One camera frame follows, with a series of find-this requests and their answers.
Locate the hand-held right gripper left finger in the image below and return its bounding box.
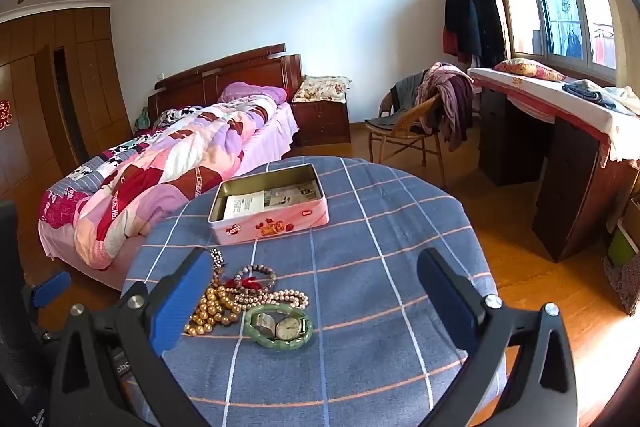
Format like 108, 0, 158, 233
50, 248, 216, 427

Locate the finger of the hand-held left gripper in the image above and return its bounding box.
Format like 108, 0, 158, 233
27, 271, 72, 310

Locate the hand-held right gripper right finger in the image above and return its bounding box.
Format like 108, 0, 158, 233
417, 248, 586, 427

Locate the gold bead necklace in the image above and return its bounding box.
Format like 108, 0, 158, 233
184, 273, 242, 337

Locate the brown bead bracelet red tassel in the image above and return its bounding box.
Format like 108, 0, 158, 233
227, 263, 279, 294

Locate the pink pearl necklace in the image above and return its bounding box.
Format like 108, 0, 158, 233
225, 287, 310, 313

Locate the green jade bead bracelet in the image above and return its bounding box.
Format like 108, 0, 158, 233
243, 304, 315, 348

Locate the silver wristwatch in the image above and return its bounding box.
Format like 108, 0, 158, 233
250, 312, 307, 341

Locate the pink tin box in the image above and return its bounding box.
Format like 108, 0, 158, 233
208, 164, 329, 246

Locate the blue checked tablecloth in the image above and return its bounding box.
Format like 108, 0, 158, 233
120, 156, 507, 427

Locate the white booklet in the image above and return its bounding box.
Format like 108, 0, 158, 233
223, 191, 267, 223

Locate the pink patchwork quilt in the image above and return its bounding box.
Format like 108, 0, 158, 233
40, 96, 279, 271

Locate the dark wooden desk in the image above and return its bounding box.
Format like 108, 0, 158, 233
467, 67, 640, 264

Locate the printed paper leaflet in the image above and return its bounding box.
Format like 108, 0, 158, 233
262, 181, 321, 208

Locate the dark patterned bag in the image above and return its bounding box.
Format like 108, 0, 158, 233
602, 252, 640, 316

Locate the wicker chair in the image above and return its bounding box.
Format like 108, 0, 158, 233
365, 79, 449, 188

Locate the wooden wardrobe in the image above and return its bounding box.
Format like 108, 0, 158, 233
0, 7, 134, 230

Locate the green storage box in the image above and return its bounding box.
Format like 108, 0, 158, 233
607, 217, 640, 268

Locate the black white blanket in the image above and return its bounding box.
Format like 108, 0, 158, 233
152, 105, 207, 128

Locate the pink purple garment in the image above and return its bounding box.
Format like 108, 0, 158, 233
416, 62, 475, 152

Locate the grey garment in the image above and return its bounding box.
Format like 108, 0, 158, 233
365, 73, 427, 131

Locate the wooden nightstand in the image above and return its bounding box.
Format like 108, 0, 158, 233
291, 98, 351, 148

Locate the white desk cloth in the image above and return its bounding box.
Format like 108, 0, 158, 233
467, 67, 640, 164

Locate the purple pillow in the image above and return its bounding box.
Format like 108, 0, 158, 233
218, 82, 289, 106

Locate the wooden bed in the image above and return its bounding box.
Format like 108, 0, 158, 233
39, 43, 305, 293

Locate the pink yellow pillow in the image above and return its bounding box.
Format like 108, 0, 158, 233
493, 58, 569, 83

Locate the floral pillow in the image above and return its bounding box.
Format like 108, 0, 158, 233
291, 75, 352, 104

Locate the pile of light clothes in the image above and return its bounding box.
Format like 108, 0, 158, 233
562, 80, 640, 118

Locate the dark hanging coat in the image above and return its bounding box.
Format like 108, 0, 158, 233
443, 0, 507, 68

